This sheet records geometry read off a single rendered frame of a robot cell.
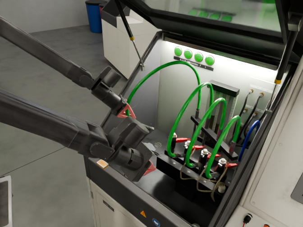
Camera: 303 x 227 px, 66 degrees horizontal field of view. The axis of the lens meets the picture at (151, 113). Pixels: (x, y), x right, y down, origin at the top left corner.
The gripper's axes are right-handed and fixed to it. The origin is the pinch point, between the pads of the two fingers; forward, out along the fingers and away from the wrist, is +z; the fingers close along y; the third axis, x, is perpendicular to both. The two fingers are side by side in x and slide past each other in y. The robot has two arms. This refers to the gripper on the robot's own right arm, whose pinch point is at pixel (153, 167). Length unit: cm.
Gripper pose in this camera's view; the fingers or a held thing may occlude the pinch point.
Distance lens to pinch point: 76.3
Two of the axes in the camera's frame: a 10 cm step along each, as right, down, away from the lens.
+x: -5.8, -4.6, 6.7
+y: 6.0, -8.0, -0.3
